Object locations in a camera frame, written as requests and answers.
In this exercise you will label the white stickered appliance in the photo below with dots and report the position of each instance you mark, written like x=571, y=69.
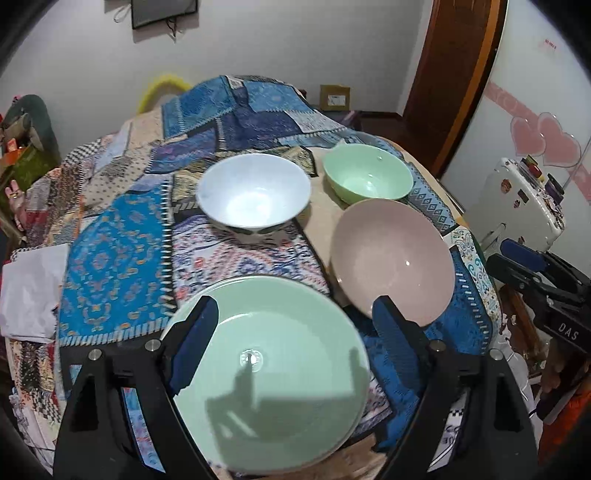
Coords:
x=503, y=203

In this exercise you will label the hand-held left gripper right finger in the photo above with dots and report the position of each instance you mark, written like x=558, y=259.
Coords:
x=397, y=341

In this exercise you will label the wooden door frame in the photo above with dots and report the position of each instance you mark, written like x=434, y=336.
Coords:
x=457, y=69

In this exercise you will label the orange printed garment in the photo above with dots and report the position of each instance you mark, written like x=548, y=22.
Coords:
x=572, y=415

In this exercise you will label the green bowl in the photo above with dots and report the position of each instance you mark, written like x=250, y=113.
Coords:
x=364, y=175

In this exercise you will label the white cloth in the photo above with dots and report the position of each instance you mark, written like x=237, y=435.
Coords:
x=32, y=290

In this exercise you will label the white bowl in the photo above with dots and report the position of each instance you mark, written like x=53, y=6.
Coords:
x=254, y=194

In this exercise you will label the white plastic bag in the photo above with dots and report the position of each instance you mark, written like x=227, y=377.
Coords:
x=519, y=369

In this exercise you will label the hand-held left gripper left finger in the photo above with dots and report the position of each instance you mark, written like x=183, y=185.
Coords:
x=194, y=346

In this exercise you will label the yellow fuzzy hoop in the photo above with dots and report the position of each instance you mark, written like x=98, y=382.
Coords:
x=151, y=88

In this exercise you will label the pink bunny toy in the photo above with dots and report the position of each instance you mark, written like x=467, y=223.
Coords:
x=16, y=198

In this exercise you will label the green plate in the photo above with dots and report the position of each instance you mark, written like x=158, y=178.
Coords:
x=286, y=392

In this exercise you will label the patchwork blanket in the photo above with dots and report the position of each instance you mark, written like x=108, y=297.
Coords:
x=115, y=258

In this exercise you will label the small black wall monitor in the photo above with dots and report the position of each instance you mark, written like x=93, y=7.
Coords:
x=161, y=11

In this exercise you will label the grey bag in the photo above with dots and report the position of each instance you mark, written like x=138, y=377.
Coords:
x=353, y=121

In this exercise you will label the green bag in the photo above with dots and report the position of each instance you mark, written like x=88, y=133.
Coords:
x=32, y=166

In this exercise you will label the pink heart wall decal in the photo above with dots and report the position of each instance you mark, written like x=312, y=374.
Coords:
x=549, y=138

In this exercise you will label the cardboard box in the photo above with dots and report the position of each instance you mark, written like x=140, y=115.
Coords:
x=334, y=97

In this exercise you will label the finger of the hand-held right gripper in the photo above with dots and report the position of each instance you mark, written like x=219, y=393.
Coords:
x=524, y=253
x=512, y=272

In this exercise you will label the pink bowl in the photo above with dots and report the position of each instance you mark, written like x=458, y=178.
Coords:
x=392, y=254

